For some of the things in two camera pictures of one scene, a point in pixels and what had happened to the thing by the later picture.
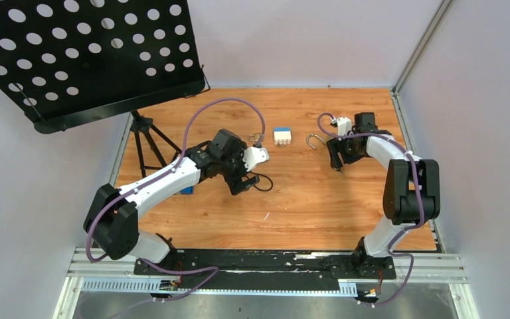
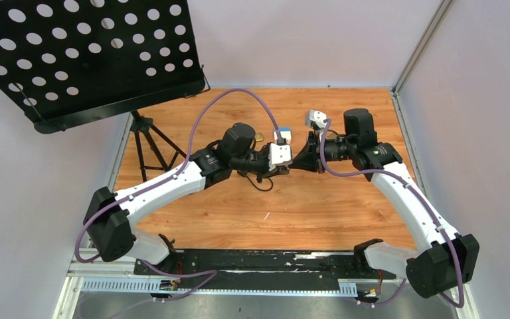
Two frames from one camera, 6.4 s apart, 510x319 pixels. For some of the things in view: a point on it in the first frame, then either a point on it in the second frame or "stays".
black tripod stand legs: (145, 125) stays
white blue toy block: (282, 135) stays
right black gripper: (335, 146) to (308, 158)
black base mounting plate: (265, 271) stays
